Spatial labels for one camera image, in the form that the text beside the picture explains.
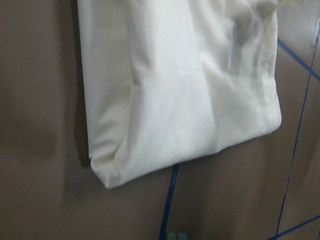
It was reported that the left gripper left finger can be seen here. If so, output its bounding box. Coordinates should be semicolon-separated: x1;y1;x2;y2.
166;232;177;240

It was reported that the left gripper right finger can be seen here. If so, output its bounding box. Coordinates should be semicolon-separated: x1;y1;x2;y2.
177;232;187;240

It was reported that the cream long-sleeve cat shirt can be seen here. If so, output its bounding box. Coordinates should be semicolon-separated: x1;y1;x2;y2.
77;0;297;189

